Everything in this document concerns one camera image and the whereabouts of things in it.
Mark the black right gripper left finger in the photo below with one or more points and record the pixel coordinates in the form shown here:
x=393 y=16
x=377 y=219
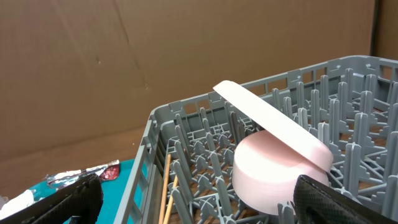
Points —
x=80 y=202

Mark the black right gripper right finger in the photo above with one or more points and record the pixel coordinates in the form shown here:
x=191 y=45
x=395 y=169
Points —
x=316 y=203

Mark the red silver snack wrapper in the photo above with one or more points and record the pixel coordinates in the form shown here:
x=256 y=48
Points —
x=105 y=172

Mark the pink bowl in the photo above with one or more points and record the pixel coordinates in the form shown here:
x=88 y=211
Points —
x=265 y=172

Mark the wooden chopstick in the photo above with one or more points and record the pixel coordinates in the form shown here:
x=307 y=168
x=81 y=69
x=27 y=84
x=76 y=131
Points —
x=164 y=190
x=170 y=203

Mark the white round plate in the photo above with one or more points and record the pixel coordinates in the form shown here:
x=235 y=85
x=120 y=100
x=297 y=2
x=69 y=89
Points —
x=276 y=123

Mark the grey dishwasher rack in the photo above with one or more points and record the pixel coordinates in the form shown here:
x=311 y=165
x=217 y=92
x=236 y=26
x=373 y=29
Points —
x=349 y=103

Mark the teal serving tray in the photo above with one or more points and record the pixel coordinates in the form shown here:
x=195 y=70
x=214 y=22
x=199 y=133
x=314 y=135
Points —
x=113 y=192

